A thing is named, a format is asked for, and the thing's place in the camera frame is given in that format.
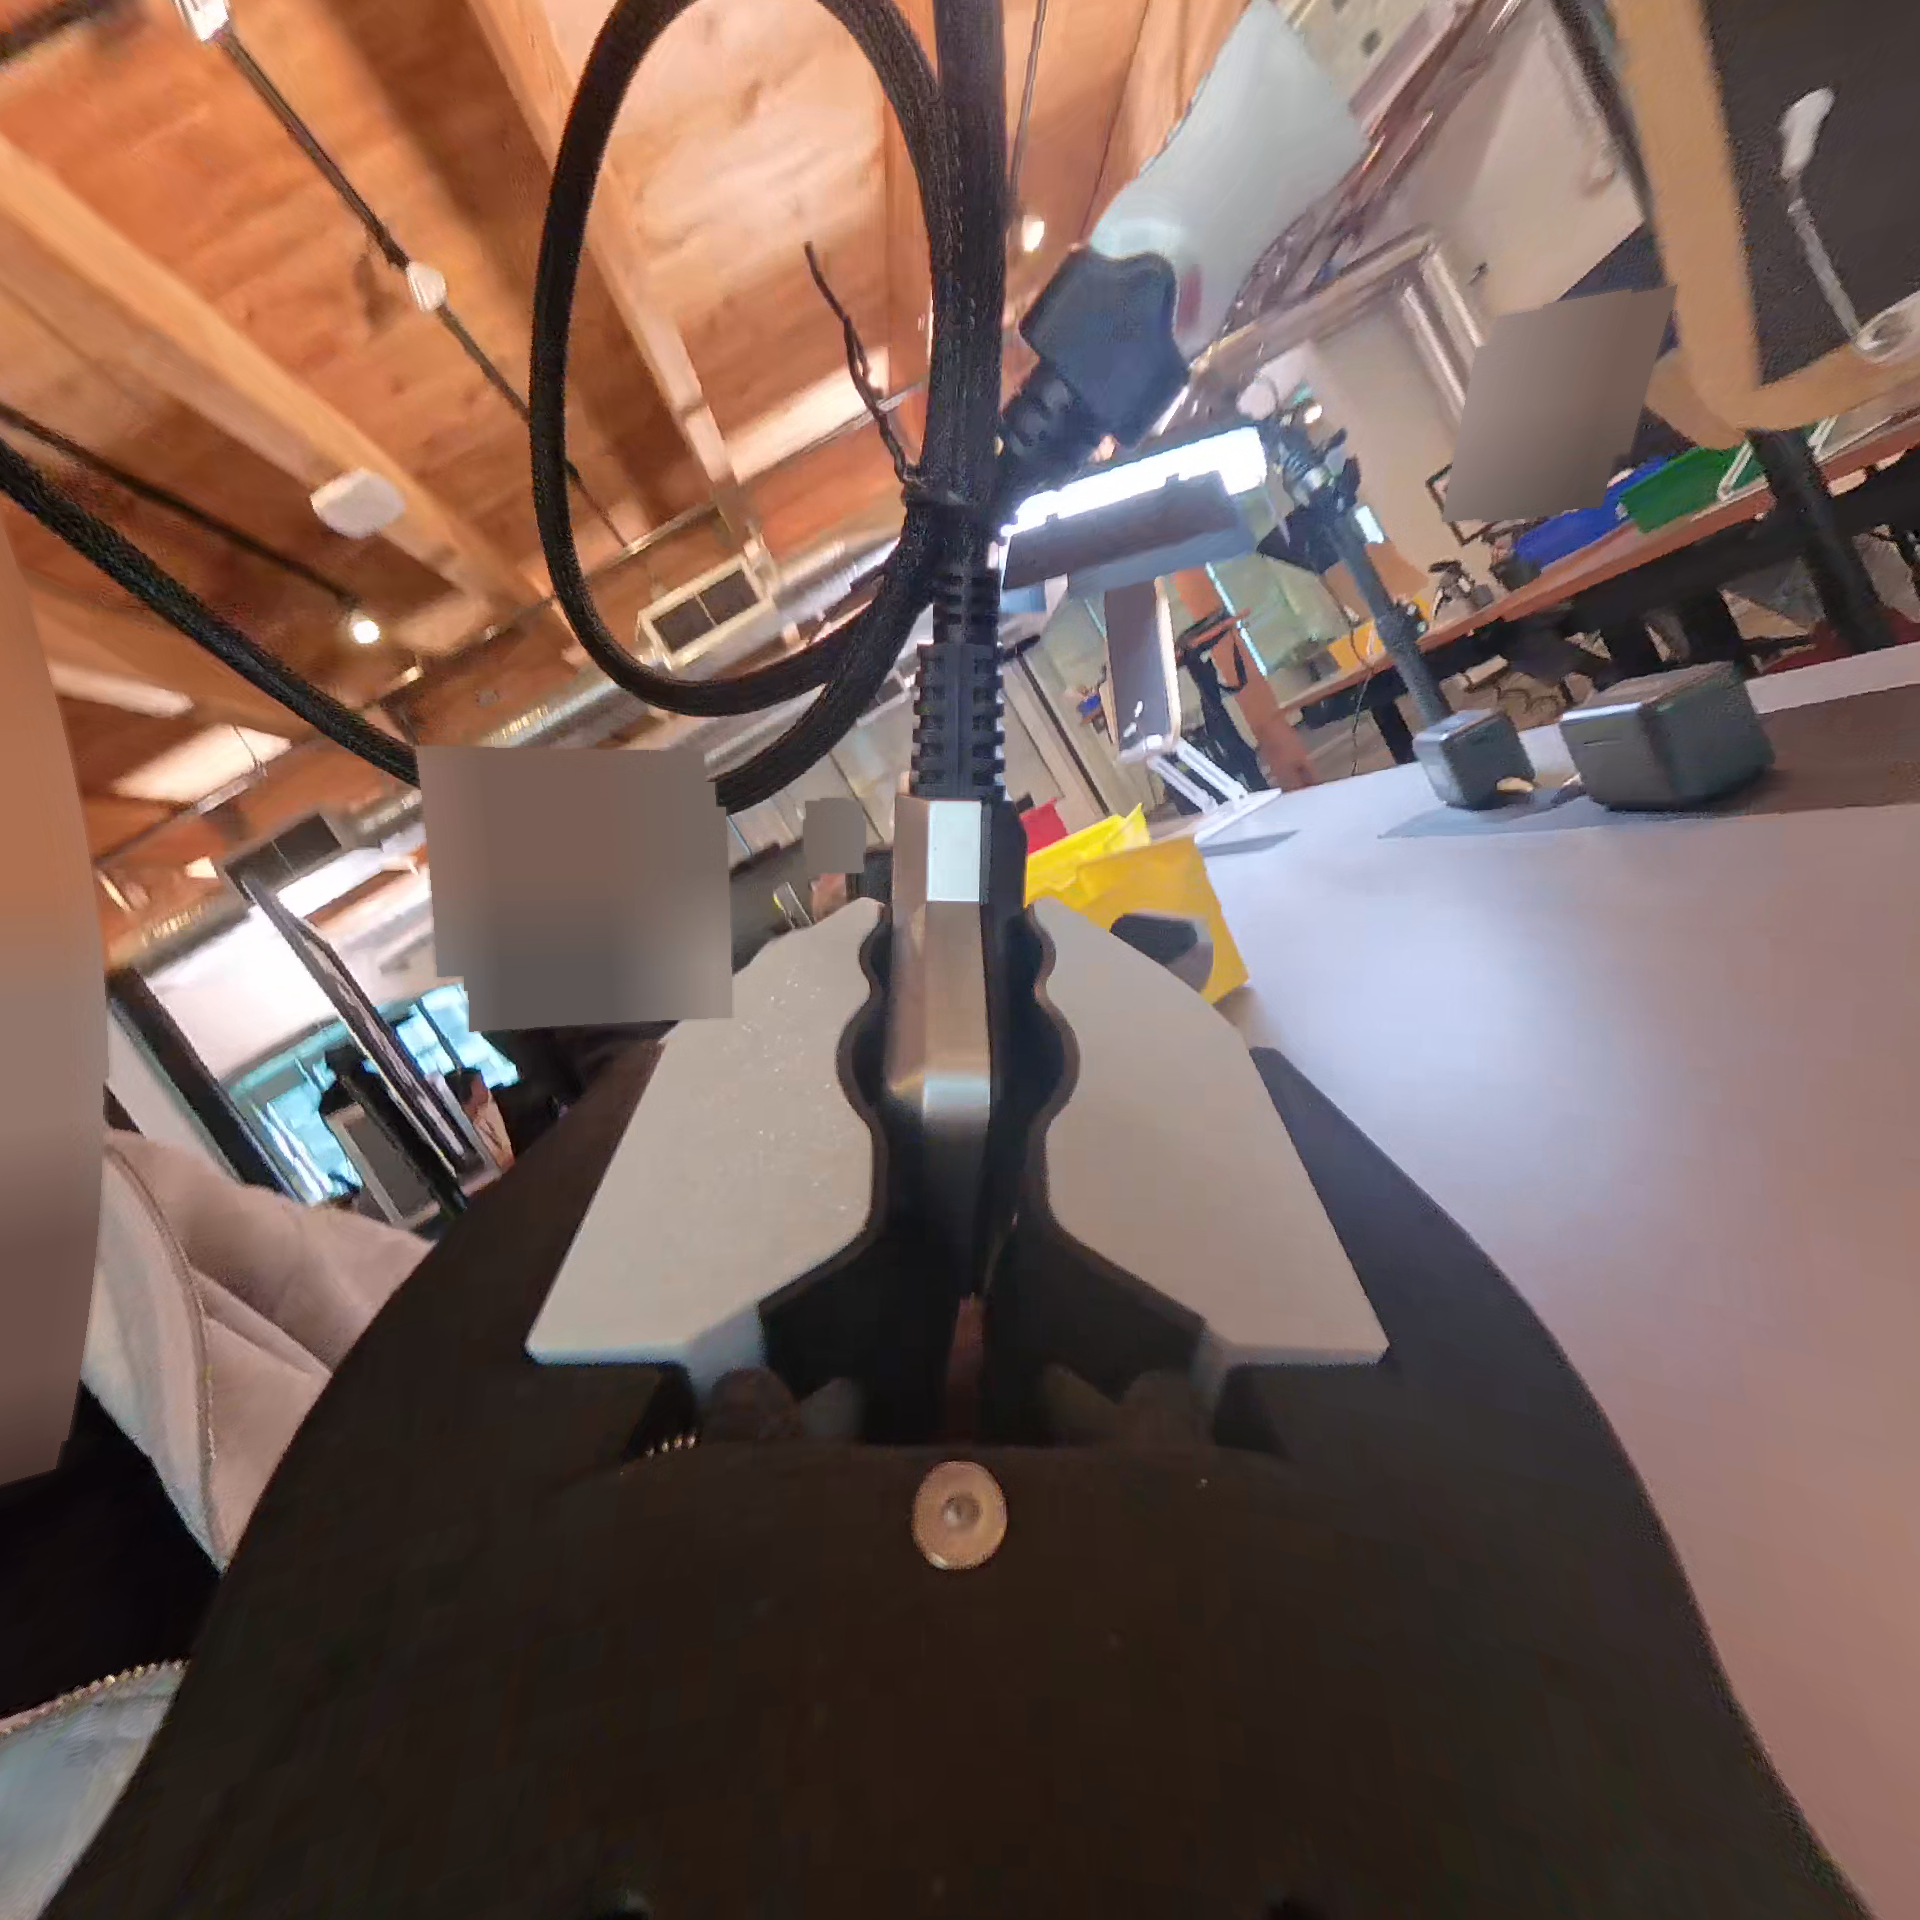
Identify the yellow plastic bin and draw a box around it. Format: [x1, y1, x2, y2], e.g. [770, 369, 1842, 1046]
[1023, 811, 1150, 902]
[1072, 840, 1249, 1004]

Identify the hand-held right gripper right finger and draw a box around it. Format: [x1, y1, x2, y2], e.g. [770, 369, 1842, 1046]
[1025, 896, 1391, 1371]

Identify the grey cube device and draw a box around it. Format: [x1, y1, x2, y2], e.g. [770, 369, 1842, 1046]
[1409, 708, 1540, 813]
[1559, 665, 1776, 813]

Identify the blue plastic bin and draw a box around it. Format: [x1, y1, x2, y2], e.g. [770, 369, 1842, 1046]
[1500, 506, 1630, 570]

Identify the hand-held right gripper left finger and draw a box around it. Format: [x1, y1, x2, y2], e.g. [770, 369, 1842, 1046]
[523, 894, 890, 1375]

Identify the green plastic bin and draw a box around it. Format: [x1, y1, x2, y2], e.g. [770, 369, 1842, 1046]
[1620, 446, 1750, 535]

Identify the overhead desk lamp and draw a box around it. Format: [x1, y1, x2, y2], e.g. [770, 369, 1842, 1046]
[1002, 427, 1266, 590]

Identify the wooden office desk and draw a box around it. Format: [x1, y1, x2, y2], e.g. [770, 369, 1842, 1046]
[1274, 435, 1920, 722]

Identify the black panel with wooden edge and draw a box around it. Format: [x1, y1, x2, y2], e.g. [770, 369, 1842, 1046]
[1559, 0, 1920, 441]

